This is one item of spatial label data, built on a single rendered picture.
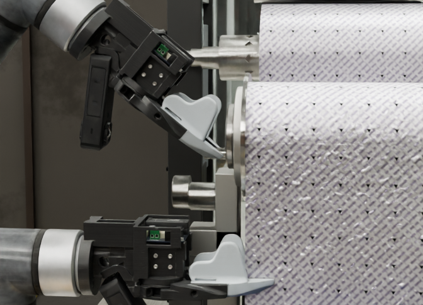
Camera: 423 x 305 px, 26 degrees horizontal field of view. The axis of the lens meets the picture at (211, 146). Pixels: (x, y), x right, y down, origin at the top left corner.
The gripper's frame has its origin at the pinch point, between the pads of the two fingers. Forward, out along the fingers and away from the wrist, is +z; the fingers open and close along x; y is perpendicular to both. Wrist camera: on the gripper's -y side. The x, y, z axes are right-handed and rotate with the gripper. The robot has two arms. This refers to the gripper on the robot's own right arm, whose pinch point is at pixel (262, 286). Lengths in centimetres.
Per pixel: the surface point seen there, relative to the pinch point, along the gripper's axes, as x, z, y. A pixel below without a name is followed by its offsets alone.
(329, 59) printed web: 23.5, 7.3, 24.5
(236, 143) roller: 0.3, -3.0, 15.9
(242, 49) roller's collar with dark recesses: 28.1, -4.6, 25.8
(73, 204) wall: 385, -125, -64
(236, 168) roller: 1.2, -3.1, 13.0
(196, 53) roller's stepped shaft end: 29.9, -11.2, 25.1
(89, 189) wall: 386, -116, -55
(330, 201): -0.2, 7.3, 9.8
